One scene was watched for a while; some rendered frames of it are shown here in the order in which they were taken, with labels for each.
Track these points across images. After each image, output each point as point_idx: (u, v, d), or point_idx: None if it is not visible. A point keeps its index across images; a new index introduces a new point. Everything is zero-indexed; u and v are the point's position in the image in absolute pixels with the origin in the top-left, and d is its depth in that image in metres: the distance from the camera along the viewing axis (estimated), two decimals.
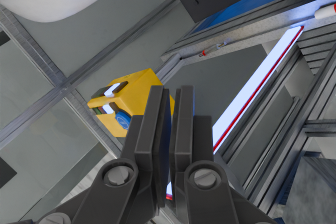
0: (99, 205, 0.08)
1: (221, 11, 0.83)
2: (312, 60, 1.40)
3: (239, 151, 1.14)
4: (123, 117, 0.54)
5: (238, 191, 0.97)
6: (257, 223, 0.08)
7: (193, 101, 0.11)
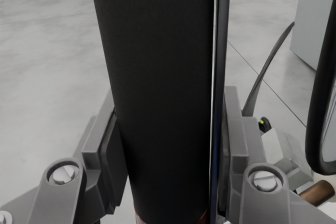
0: (51, 205, 0.08)
1: None
2: None
3: None
4: None
5: None
6: None
7: (239, 102, 0.11)
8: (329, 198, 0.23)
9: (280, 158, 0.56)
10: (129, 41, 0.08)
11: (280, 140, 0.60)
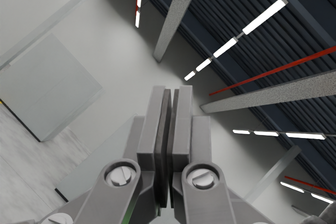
0: (101, 206, 0.08)
1: None
2: None
3: None
4: None
5: None
6: (254, 223, 0.08)
7: (191, 101, 0.11)
8: None
9: None
10: None
11: None
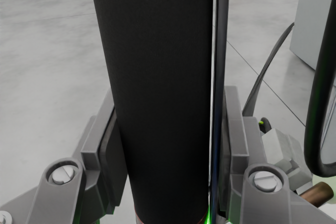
0: (50, 205, 0.08)
1: None
2: None
3: None
4: None
5: None
6: None
7: (239, 102, 0.11)
8: (328, 199, 0.23)
9: (280, 158, 0.56)
10: (130, 49, 0.08)
11: (280, 141, 0.60)
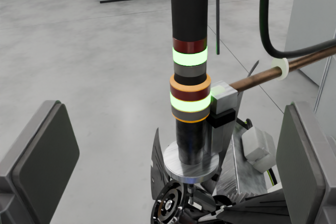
0: None
1: None
2: None
3: None
4: None
5: None
6: None
7: (318, 121, 0.10)
8: (278, 74, 0.38)
9: (256, 147, 0.80)
10: None
11: (257, 135, 0.84)
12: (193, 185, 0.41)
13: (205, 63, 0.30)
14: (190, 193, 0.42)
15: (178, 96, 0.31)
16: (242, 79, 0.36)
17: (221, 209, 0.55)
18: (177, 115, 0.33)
